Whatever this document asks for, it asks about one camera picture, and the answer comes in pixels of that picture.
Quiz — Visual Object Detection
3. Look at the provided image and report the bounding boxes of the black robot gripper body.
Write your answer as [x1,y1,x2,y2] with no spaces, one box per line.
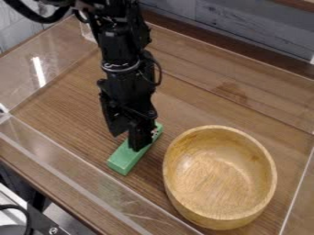
[96,60,159,123]

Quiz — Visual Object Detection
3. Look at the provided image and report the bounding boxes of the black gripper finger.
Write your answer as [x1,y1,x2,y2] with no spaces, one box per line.
[99,95,129,137]
[127,119,157,151]

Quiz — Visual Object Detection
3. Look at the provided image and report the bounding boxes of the green rectangular block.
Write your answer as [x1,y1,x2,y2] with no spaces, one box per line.
[106,120,165,176]

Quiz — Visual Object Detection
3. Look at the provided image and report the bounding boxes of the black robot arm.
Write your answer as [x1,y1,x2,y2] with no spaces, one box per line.
[39,0,162,151]

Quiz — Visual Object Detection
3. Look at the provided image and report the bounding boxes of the brown wooden bowl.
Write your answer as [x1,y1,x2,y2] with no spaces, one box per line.
[162,125,278,230]

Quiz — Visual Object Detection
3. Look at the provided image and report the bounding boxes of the clear acrylic tray enclosure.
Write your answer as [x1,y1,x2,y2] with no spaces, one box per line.
[0,10,314,235]

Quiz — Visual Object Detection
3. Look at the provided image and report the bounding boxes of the clear acrylic corner bracket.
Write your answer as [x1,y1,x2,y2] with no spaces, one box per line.
[80,23,96,43]

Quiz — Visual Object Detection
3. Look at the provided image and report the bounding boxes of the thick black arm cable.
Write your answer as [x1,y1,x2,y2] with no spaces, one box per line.
[3,0,75,25]

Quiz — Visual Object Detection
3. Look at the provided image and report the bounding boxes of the black cable bottom left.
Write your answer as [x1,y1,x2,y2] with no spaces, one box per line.
[0,204,35,235]

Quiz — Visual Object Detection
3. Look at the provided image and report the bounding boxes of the black metal bracket with bolt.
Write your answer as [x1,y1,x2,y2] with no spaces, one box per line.
[27,205,70,235]

